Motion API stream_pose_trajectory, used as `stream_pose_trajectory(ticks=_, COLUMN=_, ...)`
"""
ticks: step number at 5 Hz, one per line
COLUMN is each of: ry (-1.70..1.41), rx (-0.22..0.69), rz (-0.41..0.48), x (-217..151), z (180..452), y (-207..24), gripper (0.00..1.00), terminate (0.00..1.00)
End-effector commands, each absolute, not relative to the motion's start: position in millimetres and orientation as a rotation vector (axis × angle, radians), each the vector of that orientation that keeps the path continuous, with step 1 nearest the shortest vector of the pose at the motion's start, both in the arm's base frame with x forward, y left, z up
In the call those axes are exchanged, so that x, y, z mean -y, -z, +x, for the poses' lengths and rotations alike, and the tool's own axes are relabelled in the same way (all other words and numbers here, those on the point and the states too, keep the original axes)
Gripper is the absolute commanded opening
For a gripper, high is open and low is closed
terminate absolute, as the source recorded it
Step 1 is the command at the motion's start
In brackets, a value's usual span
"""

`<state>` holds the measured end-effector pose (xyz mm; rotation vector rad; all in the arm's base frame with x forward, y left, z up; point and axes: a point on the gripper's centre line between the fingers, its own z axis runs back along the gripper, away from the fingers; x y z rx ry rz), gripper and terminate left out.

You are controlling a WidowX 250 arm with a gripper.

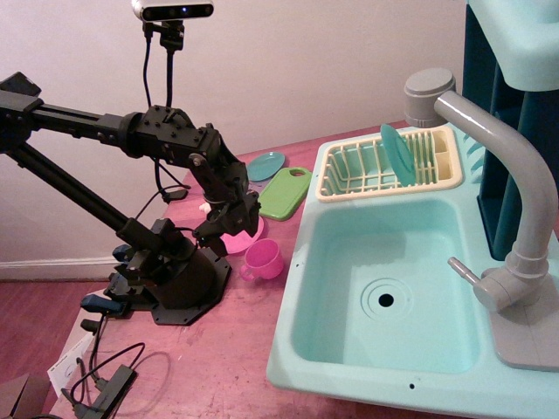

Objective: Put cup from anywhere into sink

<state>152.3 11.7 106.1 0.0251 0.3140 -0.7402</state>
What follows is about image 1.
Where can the green cutting board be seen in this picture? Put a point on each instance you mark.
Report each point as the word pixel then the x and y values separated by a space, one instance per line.
pixel 284 193

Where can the white toy chicken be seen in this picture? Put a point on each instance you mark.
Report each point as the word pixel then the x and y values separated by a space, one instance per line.
pixel 206 208

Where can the grey toy faucet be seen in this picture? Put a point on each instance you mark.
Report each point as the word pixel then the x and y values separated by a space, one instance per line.
pixel 520 296

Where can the white paper sheet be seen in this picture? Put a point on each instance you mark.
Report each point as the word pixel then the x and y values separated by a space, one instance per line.
pixel 77 342

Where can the blue table clamp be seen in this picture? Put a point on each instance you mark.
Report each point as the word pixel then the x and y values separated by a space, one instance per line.
pixel 93 303

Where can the silver depth camera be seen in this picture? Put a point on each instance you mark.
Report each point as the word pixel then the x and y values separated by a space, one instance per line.
pixel 165 11

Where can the cardboard box corner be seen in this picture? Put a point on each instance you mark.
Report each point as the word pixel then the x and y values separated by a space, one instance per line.
pixel 24 397

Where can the teal toy sink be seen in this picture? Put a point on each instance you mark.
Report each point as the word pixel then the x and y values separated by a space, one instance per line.
pixel 372 311

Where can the teal plate on table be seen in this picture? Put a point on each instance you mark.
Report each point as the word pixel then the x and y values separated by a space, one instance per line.
pixel 265 166

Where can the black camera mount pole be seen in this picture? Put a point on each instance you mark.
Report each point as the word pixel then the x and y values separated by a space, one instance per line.
pixel 171 39

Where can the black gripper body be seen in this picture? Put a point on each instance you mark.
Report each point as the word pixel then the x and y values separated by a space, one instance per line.
pixel 224 180

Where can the pink plastic plate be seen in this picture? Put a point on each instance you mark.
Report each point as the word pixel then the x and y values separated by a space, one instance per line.
pixel 242 241

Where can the pink plastic cup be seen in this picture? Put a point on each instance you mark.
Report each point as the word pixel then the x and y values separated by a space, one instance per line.
pixel 263 259

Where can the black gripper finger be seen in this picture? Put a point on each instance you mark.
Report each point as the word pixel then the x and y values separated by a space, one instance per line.
pixel 252 225
pixel 206 232

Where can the dark teal kitchen cabinet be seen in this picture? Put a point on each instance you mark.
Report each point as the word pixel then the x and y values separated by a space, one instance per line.
pixel 511 72

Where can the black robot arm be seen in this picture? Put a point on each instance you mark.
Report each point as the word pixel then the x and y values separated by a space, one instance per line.
pixel 177 279

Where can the teal plate in rack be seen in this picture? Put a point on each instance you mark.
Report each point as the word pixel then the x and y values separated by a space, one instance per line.
pixel 399 155

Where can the black usb hub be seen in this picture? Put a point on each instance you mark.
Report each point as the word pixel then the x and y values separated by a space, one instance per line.
pixel 110 397

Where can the cream dish rack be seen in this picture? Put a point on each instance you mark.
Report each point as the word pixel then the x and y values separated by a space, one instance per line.
pixel 359 167

